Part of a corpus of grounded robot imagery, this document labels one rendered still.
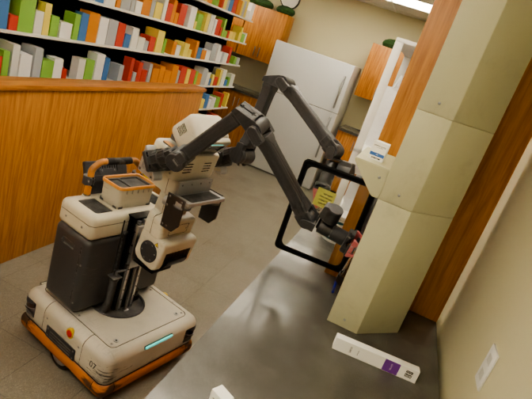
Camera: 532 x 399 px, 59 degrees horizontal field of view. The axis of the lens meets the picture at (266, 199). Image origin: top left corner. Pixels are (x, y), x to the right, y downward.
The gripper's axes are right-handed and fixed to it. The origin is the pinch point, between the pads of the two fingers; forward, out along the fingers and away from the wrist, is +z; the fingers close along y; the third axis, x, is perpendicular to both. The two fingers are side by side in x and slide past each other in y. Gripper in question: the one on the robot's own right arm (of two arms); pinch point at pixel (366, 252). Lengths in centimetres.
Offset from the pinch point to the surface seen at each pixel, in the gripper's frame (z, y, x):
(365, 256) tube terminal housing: -1.1, -14.6, -3.3
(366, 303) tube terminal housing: 7.5, -14.6, 11.0
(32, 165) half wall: -188, 62, 79
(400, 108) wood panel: -15, 22, -48
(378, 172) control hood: -11.3, -14.6, -29.4
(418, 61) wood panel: -18, 22, -66
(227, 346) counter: -24, -52, 28
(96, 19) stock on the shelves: -247, 159, 0
